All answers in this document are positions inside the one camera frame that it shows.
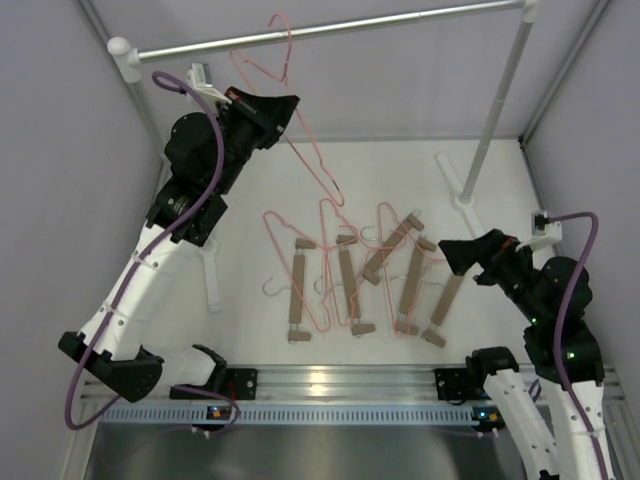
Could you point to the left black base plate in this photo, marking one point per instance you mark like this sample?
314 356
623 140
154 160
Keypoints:
233 383

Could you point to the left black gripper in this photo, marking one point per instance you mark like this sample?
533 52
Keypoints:
268 115

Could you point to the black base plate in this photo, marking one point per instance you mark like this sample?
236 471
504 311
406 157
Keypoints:
233 383
457 386

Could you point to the aluminium mounting rail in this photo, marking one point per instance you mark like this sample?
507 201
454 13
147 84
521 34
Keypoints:
357 384

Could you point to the silver clothes rack rail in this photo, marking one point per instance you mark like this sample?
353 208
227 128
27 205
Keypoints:
322 30

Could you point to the tan clip hanger angled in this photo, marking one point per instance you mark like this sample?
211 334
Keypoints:
371 267

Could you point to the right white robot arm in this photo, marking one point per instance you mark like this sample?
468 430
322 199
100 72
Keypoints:
563 351

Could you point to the tan clip hanger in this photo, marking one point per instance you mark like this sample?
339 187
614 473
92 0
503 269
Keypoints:
448 295
358 328
296 275
403 325

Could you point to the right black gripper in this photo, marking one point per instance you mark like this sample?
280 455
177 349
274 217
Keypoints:
491 249

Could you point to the grey slotted cable duct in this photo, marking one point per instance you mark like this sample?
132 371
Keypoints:
254 414

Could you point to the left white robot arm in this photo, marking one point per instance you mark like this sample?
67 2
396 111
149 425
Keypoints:
206 153

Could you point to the pink wire hanger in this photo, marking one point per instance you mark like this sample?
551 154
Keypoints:
393 273
240 60
268 217
341 281

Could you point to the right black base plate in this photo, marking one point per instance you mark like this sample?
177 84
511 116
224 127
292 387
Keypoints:
457 386

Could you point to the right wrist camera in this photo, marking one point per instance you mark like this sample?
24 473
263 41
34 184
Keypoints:
544 232

